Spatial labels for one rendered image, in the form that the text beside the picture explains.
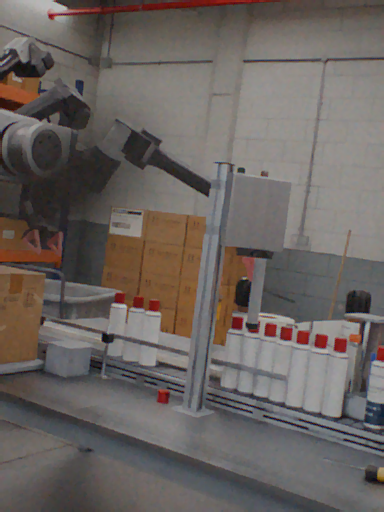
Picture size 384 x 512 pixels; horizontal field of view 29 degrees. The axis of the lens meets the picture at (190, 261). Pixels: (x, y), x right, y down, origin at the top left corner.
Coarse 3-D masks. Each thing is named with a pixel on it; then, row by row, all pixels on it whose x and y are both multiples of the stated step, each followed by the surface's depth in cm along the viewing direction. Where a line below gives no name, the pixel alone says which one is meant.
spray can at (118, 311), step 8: (120, 296) 230; (120, 304) 230; (112, 312) 230; (120, 312) 230; (112, 320) 230; (120, 320) 230; (112, 328) 230; (120, 328) 230; (112, 344) 230; (120, 344) 231; (112, 352) 230; (120, 352) 232
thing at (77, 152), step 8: (72, 136) 166; (72, 144) 167; (80, 144) 171; (72, 152) 167; (80, 152) 170; (88, 152) 174; (72, 160) 167; (80, 160) 170; (88, 160) 173; (72, 168) 168; (80, 168) 172
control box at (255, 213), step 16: (240, 176) 188; (256, 176) 190; (240, 192) 188; (256, 192) 190; (272, 192) 191; (288, 192) 193; (224, 208) 191; (240, 208) 189; (256, 208) 190; (272, 208) 192; (288, 208) 194; (224, 224) 190; (240, 224) 189; (256, 224) 191; (272, 224) 192; (224, 240) 189; (240, 240) 190; (256, 240) 191; (272, 240) 193
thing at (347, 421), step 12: (48, 336) 253; (96, 348) 242; (120, 360) 227; (156, 372) 217; (168, 372) 218; (180, 372) 220; (216, 384) 210; (252, 396) 201; (288, 408) 193; (336, 420) 187; (348, 420) 188; (360, 420) 189; (372, 432) 179
